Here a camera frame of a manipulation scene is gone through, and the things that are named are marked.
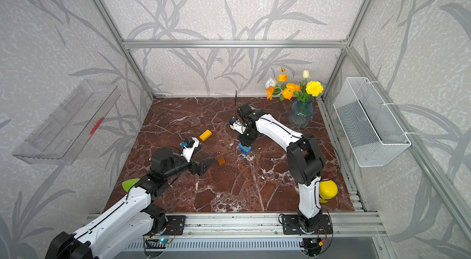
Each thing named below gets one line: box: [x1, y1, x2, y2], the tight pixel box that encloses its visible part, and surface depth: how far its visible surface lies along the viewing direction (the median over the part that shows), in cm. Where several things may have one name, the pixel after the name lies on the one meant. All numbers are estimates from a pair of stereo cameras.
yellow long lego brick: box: [199, 128, 213, 142], surface depth 104 cm
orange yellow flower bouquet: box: [264, 66, 324, 103], surface depth 84 cm
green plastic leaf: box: [121, 178, 141, 193], surface depth 88 cm
